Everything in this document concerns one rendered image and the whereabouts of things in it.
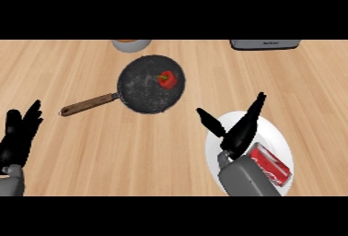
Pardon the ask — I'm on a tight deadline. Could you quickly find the grey appliance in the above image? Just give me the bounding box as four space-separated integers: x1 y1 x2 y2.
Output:
228 39 303 51

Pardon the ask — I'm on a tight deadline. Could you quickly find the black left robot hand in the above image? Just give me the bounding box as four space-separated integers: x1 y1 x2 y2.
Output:
0 99 44 169

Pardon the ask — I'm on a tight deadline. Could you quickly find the white plate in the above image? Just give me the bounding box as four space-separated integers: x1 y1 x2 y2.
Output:
203 110 294 197

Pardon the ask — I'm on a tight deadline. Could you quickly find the red soda can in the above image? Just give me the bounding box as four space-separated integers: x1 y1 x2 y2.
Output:
247 142 291 188

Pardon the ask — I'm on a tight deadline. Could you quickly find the black pan with wooden handle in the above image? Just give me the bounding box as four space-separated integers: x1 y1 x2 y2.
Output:
58 54 187 118

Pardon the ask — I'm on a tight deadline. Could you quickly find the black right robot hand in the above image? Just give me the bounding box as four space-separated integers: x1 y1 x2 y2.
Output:
194 91 268 161

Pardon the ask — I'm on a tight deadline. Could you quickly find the red bell pepper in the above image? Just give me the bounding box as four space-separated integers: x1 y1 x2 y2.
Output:
156 70 178 90

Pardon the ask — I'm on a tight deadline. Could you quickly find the grey round pot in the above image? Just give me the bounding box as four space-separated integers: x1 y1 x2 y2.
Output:
110 39 151 53

